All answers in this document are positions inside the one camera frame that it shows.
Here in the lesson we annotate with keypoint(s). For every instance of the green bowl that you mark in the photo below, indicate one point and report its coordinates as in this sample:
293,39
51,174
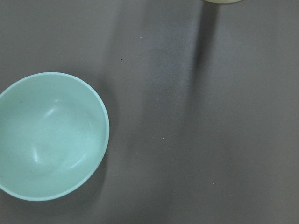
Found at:
54,132

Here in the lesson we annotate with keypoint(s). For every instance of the wooden cup stand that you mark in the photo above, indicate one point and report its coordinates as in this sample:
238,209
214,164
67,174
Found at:
223,1

